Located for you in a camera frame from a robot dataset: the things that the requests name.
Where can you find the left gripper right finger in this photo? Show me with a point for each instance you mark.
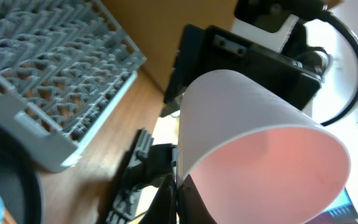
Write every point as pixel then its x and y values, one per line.
pixel 191 208

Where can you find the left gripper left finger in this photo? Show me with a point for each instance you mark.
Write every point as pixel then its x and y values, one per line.
pixel 163 207

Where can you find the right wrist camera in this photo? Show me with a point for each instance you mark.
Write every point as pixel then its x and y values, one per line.
pixel 269 23

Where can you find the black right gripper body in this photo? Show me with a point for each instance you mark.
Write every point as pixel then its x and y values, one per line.
pixel 205 50

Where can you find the round black tray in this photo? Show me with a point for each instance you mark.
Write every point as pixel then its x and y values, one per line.
pixel 20 187

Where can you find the pink plastic cup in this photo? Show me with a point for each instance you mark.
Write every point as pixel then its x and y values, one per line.
pixel 253 157

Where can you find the grey dishwasher rack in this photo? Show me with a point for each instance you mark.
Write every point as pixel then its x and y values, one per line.
pixel 64 67

